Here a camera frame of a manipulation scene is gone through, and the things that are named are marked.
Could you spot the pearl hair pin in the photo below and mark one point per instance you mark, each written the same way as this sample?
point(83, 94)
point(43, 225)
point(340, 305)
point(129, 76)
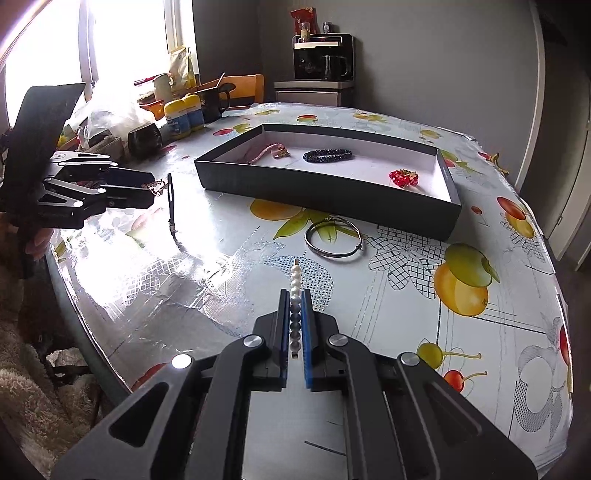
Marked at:
point(295, 309)

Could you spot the red snack bag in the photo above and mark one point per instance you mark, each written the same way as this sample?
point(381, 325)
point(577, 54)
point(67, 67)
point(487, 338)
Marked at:
point(305, 17)

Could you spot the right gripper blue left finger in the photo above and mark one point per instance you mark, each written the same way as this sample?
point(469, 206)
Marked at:
point(279, 341)

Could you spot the gold chain red beads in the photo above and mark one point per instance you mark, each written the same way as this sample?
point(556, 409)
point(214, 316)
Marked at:
point(404, 178)

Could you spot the black mug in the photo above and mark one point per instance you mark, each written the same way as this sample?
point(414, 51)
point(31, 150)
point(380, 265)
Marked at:
point(214, 101)

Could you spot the left hand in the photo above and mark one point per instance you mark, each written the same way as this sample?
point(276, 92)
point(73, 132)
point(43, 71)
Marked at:
point(37, 246)

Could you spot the banana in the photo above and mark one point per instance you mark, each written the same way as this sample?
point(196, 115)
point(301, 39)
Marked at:
point(494, 160)

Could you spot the yellow blue canister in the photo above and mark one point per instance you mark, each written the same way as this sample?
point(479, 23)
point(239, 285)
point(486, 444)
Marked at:
point(193, 111)
point(177, 119)

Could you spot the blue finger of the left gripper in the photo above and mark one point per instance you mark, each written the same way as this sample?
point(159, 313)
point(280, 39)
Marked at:
point(124, 197)
point(118, 176)

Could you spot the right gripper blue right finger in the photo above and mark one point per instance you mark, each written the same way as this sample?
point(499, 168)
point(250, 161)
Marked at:
point(309, 338)

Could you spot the black shallow cardboard box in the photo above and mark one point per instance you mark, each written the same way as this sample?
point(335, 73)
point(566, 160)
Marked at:
point(338, 171)

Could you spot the fruit pattern tablecloth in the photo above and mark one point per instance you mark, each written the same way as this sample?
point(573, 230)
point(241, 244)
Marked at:
point(483, 307)

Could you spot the dark round cup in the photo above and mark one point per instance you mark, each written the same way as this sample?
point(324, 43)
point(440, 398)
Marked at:
point(144, 141)

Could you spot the wooden chair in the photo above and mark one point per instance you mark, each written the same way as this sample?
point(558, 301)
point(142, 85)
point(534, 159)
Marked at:
point(244, 90)

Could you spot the clear plastic bag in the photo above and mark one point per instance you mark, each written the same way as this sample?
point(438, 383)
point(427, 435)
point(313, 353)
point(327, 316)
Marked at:
point(112, 109)

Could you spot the grey cabinet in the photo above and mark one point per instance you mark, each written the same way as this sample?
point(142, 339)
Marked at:
point(316, 92)

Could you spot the white door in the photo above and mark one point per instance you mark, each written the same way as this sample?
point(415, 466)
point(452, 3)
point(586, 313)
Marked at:
point(576, 207)

